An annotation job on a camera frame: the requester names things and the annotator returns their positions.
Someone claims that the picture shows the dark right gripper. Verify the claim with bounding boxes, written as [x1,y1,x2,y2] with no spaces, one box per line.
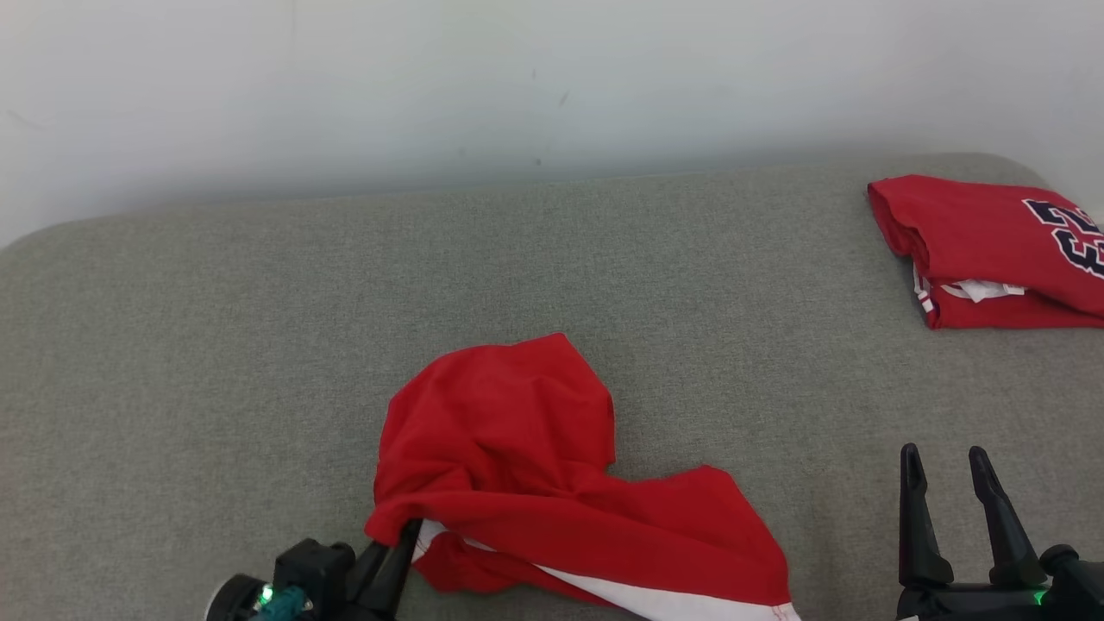
[897,443,1050,621]

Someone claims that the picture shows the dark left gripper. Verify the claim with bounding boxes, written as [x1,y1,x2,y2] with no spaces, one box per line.
[332,519,423,621]

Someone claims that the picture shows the red shorts white stripe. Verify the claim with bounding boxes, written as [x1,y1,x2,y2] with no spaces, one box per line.
[364,333,802,621]

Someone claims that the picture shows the red jersey number 23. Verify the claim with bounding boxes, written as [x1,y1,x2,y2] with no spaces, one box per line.
[867,174,1104,331]

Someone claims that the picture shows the teal plug black cable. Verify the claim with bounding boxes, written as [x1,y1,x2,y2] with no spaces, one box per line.
[253,585,313,621]

